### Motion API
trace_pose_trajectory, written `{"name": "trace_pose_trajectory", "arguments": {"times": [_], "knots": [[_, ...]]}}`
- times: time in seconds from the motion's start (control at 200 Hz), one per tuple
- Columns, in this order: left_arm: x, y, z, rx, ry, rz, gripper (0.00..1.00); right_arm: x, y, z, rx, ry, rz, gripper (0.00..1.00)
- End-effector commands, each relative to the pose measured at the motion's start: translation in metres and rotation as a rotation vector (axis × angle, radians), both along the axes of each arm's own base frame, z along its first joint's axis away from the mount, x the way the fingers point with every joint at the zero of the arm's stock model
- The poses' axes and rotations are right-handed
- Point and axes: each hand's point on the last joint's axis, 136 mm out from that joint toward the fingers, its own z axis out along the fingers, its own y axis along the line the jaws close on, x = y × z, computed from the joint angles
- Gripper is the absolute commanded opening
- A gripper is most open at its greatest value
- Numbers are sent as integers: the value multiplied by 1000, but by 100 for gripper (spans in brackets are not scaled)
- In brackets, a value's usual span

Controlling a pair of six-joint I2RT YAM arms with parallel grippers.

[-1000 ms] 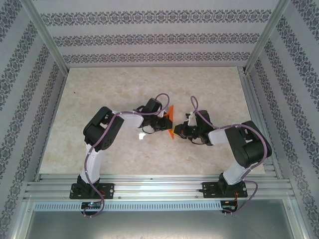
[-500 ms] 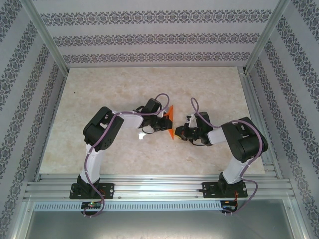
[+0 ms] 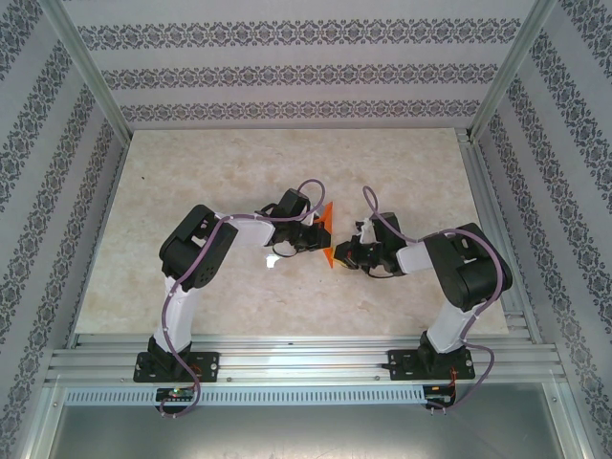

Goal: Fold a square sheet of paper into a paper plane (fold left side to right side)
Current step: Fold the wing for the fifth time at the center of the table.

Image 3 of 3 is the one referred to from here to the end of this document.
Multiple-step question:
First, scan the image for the orange paper sheet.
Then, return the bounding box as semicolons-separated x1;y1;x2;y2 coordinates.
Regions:
315;200;339;269

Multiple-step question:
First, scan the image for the grey metal sheet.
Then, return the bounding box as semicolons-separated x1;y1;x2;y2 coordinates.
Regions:
18;382;594;459

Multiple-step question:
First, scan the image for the small circuit board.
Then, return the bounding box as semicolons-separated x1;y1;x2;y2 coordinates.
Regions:
426;384;456;408

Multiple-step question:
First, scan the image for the circuit board with green light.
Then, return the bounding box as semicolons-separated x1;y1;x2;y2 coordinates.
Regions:
156;387;198;403

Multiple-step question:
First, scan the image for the aluminium mounting rail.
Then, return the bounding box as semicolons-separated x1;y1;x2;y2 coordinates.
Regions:
45;333;561;386

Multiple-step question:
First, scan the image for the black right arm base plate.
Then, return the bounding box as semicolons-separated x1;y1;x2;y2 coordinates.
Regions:
387;348;475;383

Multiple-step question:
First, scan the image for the wide aluminium side rail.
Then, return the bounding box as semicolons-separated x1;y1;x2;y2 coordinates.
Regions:
456;127;544;345

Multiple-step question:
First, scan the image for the slotted grey cable duct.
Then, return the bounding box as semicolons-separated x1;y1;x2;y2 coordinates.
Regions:
64;385;427;406

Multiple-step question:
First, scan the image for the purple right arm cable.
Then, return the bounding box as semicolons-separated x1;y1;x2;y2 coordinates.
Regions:
361;185;515;417

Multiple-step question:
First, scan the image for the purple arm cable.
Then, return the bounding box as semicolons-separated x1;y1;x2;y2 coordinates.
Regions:
361;185;515;417
159;178;331;421

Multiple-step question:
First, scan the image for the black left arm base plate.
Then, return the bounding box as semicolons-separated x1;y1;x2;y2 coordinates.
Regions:
133;352;221;383

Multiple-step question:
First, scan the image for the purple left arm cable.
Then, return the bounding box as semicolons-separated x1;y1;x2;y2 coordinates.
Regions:
159;178;331;421

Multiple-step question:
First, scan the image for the thin aluminium side rail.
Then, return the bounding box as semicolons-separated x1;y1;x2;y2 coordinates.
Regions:
66;136;131;348

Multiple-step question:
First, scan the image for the aluminium frame post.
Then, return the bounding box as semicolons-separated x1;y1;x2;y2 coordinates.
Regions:
470;0;559;140
40;0;133;140

